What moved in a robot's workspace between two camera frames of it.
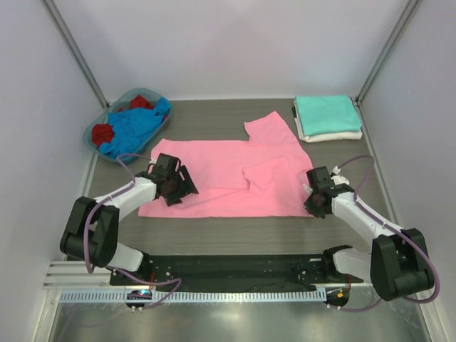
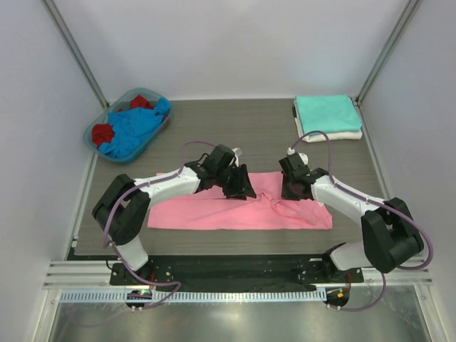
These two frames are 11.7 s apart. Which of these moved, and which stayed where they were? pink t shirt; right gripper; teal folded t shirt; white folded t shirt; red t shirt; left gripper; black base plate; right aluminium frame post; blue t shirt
Moved: right gripper; left gripper; pink t shirt
Stayed: blue t shirt; teal folded t shirt; red t shirt; white folded t shirt; black base plate; right aluminium frame post
